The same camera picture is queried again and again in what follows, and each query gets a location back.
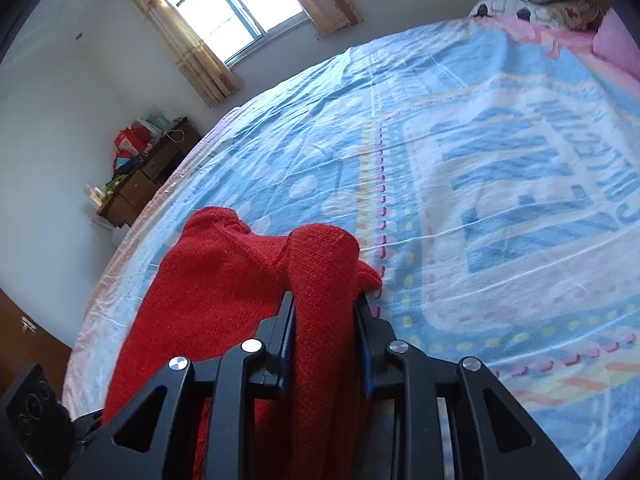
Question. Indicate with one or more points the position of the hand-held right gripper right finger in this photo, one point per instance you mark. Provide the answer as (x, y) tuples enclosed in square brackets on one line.
[(367, 355)]

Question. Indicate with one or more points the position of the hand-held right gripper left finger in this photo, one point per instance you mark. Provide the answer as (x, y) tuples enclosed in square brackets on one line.
[(280, 330)]

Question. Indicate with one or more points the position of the red knitted sweater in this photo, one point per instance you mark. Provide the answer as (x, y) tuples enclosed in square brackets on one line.
[(210, 300)]

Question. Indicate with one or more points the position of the brown wooden door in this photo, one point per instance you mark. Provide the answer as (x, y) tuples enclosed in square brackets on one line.
[(25, 355)]

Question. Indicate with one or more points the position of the blue printed bed sheet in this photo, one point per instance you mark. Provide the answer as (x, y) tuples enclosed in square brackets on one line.
[(475, 210)]

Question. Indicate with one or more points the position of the brown wooden desk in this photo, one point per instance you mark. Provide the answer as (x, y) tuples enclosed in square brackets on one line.
[(145, 180)]

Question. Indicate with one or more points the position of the green packet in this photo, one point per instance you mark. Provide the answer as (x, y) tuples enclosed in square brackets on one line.
[(114, 185)]

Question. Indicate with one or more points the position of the pale green box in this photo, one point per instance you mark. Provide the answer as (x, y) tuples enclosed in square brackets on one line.
[(157, 125)]

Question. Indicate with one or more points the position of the red gift bag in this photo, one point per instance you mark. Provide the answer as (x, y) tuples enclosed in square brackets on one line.
[(131, 142)]

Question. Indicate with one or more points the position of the window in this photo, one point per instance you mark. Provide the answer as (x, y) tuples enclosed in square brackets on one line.
[(230, 5)]

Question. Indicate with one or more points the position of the white cartoon pillow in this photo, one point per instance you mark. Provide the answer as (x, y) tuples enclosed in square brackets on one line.
[(530, 12)]

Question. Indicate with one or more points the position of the pink blanket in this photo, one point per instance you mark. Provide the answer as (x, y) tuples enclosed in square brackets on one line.
[(620, 42)]

